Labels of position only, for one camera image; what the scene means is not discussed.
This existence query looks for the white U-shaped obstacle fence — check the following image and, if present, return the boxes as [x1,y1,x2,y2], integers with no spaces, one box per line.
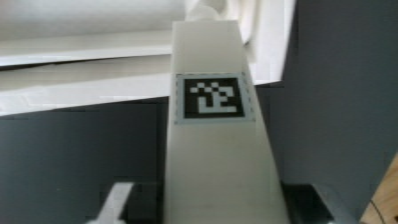
[0,55,171,116]

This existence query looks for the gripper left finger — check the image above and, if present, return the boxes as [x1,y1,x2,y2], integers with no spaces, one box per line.
[86,182,159,224]

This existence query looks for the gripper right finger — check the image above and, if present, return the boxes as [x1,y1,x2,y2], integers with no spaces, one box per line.
[283,183,360,224]

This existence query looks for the white desk tabletop tray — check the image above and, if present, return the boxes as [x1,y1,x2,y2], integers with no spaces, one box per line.
[0,0,299,83]

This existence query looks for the white desk leg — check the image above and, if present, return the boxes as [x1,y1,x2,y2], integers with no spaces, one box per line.
[164,0,290,224]

